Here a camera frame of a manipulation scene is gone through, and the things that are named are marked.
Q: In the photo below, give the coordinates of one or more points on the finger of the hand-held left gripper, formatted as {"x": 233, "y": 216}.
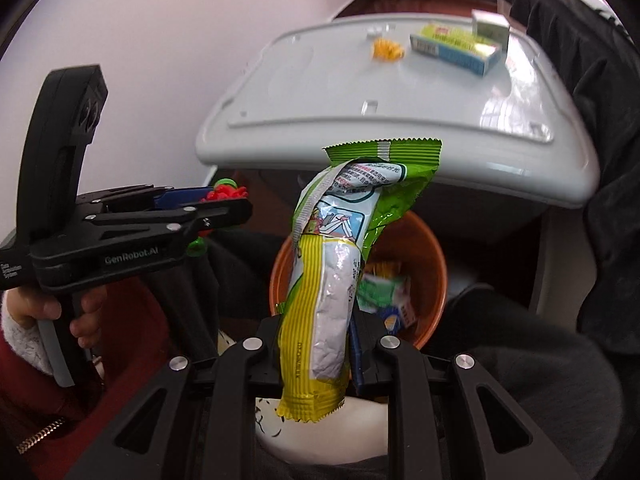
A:
{"x": 220, "y": 212}
{"x": 182, "y": 197}

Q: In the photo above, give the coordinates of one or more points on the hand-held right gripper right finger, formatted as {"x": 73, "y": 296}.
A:
{"x": 367, "y": 360}

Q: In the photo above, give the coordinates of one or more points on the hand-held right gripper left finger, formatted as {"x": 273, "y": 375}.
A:
{"x": 265, "y": 355}

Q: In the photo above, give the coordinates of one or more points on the red green plastic toy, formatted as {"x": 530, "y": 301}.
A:
{"x": 227, "y": 193}

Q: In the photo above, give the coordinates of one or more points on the green pink wrapper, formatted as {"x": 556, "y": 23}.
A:
{"x": 380, "y": 292}

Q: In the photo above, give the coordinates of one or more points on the green yellow snack packet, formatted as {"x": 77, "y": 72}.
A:
{"x": 320, "y": 310}

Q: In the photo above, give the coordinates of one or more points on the orange trash bin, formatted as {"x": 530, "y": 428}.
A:
{"x": 425, "y": 270}

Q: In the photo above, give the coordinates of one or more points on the person's left hand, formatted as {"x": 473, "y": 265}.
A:
{"x": 87, "y": 320}

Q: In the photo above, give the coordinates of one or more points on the white speckled bag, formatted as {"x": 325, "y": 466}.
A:
{"x": 320, "y": 430}

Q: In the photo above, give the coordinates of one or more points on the red jacket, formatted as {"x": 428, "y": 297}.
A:
{"x": 130, "y": 320}

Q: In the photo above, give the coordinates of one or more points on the person's right leg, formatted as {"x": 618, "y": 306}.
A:
{"x": 525, "y": 360}

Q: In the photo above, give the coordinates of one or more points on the small yellow crumpled item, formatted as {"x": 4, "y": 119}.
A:
{"x": 387, "y": 49}

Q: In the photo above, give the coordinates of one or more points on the light blue medicine box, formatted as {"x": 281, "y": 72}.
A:
{"x": 450, "y": 52}

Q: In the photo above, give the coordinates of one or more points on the small white grey box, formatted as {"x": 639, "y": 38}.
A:
{"x": 492, "y": 22}

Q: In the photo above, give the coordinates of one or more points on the dark grey blanket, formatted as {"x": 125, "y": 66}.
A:
{"x": 600, "y": 110}

